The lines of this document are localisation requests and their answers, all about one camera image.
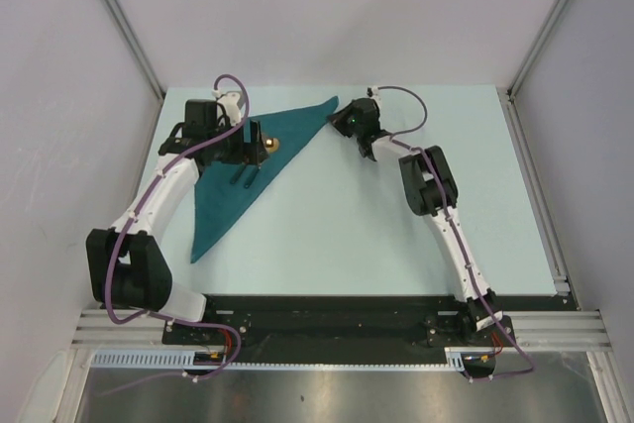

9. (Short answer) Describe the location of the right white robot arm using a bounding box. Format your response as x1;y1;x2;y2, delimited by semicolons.
328;95;503;345

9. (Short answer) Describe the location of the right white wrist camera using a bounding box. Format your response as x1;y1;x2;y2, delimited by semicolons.
367;86;382;106

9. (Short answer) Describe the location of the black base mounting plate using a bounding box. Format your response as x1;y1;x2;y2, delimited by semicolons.
100;293;519;365

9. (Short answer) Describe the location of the left aluminium frame post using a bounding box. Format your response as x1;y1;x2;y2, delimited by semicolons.
101;0;166;103

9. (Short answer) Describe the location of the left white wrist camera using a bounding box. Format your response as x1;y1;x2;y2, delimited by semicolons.
213;90;245;127

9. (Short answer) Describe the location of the teal cloth napkin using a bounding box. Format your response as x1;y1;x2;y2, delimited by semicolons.
190;96;339;264

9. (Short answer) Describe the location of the gold fork green handle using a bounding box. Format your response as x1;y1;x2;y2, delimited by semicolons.
244;166;261;189

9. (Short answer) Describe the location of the aluminium front rail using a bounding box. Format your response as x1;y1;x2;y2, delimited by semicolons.
71;309;612;352

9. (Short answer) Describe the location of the right aluminium frame post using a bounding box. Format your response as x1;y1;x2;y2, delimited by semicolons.
508;0;600;97

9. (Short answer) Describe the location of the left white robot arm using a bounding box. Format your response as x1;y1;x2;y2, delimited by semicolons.
86;91;272;344

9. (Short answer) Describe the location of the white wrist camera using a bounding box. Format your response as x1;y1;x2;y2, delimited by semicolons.
213;90;245;127
367;86;382;106

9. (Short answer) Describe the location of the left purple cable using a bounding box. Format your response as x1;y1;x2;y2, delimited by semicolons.
93;73;250;397

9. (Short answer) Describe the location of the white slotted cable duct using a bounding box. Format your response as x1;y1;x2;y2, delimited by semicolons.
91;348;498;371

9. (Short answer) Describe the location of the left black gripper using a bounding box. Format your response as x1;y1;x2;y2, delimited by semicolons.
207;119;267;165

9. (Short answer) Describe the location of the aluminium frame post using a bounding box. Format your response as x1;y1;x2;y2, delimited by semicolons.
101;0;166;103
508;0;600;97

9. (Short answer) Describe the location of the gold spoon green handle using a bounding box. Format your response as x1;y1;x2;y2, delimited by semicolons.
230;137;280;185

